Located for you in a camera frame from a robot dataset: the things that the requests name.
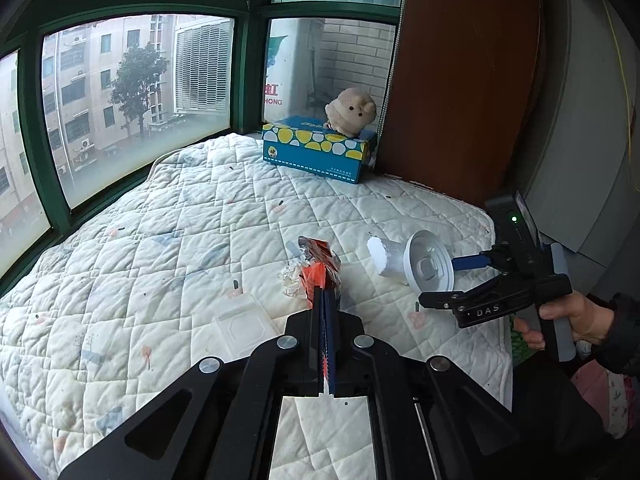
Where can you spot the clear plastic cup with lid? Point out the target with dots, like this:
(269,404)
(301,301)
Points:
(395,260)

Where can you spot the blue spotted tissue box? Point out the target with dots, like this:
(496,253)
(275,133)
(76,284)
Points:
(315,152)

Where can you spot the green plastic mesh basket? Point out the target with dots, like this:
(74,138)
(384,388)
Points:
(520,350)

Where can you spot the white louvred vent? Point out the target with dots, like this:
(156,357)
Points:
(202,65)

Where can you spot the green window frame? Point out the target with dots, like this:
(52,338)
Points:
(245,60)

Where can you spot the person's right forearm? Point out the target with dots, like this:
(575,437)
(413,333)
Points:
(625,330)

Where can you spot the square clear plastic container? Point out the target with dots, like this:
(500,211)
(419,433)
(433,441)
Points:
(245,327)

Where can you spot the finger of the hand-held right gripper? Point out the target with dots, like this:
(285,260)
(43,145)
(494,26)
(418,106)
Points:
(445,300)
(472,261)

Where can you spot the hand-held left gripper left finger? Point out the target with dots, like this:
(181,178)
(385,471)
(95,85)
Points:
(307,345)

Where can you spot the green tree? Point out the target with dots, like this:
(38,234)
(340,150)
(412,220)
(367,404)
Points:
(137,85)

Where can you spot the brown wooden cabinet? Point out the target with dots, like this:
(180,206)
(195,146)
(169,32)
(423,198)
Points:
(450,85)

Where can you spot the white quilted mat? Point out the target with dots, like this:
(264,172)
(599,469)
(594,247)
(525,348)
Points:
(150,270)

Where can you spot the white printed outdoor unit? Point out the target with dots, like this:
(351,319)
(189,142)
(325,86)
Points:
(285,75)

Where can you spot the person's right hand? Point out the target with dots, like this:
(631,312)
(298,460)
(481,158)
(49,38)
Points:
(580,317)

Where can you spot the beige plush toy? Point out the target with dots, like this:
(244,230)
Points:
(350,110)

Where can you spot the red snack wrapper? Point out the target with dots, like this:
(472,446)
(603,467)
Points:
(315,270)

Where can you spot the beige apartment building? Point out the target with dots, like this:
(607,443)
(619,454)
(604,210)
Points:
(75,90)

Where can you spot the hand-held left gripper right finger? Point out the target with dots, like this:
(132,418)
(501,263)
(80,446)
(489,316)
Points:
(345,345)

